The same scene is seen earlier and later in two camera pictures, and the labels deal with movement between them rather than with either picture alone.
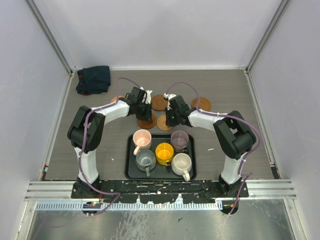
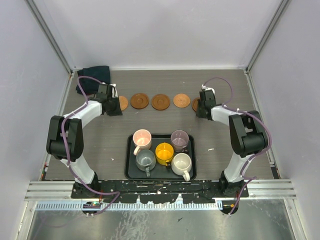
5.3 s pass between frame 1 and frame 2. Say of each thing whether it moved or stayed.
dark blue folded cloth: stayed
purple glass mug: stayed
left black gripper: moved
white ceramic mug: stayed
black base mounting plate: stayed
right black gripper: moved
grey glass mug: stayed
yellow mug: stayed
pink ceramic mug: stayed
